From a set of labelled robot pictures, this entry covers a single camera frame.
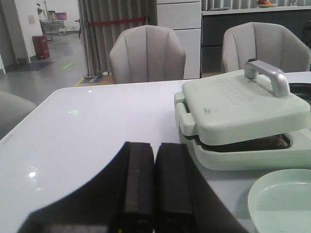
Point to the light green round plate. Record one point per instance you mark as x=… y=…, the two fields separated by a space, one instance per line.
x=280 y=202

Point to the grey chair at left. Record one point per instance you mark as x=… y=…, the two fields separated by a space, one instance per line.
x=13 y=109

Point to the dark grey counter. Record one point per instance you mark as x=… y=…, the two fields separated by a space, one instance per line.
x=214 y=26

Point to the white drawer cabinet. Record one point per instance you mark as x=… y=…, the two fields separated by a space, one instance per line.
x=184 y=17

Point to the fruit bowl on counter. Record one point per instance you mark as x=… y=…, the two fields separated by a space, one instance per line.
x=265 y=4

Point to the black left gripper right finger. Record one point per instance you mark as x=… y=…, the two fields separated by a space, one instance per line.
x=184 y=201

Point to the left beige armchair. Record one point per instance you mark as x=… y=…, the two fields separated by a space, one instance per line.
x=147 y=53

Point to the red trash bin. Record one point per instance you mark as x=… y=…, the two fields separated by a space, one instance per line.
x=41 y=46

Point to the red belt stanchion barrier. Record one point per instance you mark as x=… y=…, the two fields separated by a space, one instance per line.
x=98 y=40

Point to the right beige armchair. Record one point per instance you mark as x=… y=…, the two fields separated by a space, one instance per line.
x=271 y=43

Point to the beige armchair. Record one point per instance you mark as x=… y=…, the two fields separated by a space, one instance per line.
x=147 y=53
x=271 y=43

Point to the bread slice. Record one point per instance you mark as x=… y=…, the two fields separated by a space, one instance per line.
x=274 y=141

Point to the black round frying pan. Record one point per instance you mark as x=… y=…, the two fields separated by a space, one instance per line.
x=302 y=90

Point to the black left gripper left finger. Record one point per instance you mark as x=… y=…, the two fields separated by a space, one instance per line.
x=119 y=199

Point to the green breakfast maker lid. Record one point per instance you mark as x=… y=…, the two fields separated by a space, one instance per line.
x=241 y=105

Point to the green breakfast maker base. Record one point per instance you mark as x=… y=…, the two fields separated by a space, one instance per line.
x=295 y=152

